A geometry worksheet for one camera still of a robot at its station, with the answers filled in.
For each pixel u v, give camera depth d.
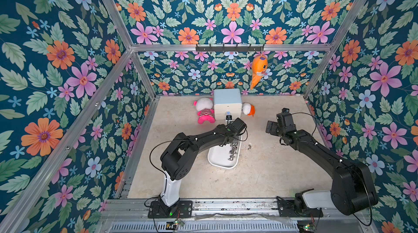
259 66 0.93
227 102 0.96
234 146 0.93
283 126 0.67
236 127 0.73
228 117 0.84
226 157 0.90
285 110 0.78
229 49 0.94
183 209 0.74
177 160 0.49
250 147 0.94
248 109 1.04
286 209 0.74
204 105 1.05
